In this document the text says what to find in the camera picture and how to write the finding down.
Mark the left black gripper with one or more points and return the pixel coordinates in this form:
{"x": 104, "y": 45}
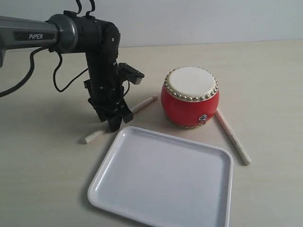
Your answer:
{"x": 106, "y": 96}

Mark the white wooden drumstick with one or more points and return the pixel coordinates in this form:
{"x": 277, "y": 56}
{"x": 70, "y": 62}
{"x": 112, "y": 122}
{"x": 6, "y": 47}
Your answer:
{"x": 233, "y": 138}
{"x": 104, "y": 128}

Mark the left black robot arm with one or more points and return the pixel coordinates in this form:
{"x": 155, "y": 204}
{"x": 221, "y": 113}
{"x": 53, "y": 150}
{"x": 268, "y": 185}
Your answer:
{"x": 97, "y": 39}

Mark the small red drum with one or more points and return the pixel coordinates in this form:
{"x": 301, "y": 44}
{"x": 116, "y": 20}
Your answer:
{"x": 190, "y": 96}

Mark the white plastic tray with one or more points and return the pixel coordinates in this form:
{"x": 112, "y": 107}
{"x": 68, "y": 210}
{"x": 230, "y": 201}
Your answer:
{"x": 164, "y": 181}

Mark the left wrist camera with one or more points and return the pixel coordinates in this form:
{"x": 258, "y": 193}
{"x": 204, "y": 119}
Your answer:
{"x": 127, "y": 72}

